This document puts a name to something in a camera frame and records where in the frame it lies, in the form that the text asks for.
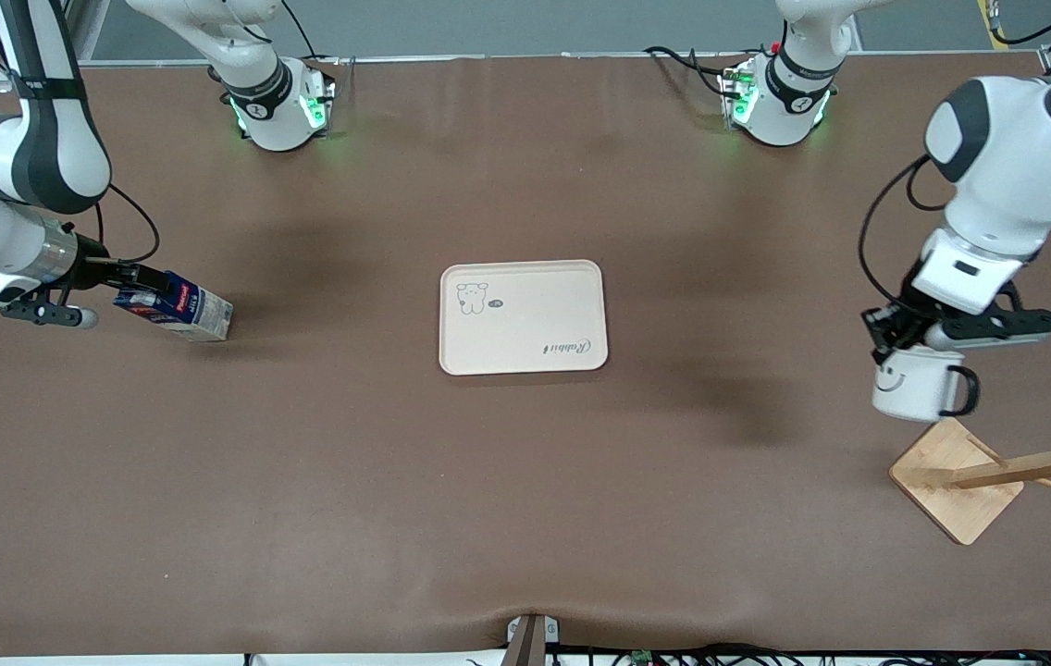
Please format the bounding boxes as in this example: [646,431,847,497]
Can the wooden cup stand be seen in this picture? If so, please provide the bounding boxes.
[889,410,1051,546]

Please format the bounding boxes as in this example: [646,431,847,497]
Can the metal table edge bracket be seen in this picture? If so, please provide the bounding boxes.
[505,613,561,666]

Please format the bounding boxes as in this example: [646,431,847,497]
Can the black left base cables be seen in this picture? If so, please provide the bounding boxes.
[644,46,739,98]

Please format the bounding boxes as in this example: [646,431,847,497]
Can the white smiley cup black handle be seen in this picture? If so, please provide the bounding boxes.
[872,344,980,424]

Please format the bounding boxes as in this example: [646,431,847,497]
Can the blue milk carton green cap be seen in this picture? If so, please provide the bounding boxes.
[114,271,234,343]

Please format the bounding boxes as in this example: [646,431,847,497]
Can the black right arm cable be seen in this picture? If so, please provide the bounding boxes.
[95,183,161,265]

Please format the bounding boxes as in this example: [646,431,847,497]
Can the beige plastic tray bear print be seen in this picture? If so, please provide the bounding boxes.
[439,260,609,376]

